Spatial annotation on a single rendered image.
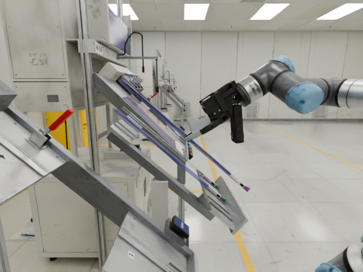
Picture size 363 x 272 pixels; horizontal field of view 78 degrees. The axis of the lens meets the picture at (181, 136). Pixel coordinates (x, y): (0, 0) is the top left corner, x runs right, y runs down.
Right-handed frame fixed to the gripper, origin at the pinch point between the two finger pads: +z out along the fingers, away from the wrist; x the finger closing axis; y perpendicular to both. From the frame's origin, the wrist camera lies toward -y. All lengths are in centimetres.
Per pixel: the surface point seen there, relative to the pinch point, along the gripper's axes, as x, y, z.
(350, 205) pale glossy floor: -128, -177, -92
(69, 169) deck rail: 15.0, 12.8, 26.0
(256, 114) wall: -704, -221, -224
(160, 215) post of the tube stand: -8.7, -19.8, 24.3
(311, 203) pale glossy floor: -134, -156, -61
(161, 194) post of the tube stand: -8.6, -13.1, 19.2
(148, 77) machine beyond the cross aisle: -418, 61, 10
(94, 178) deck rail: 15.4, 8.0, 22.6
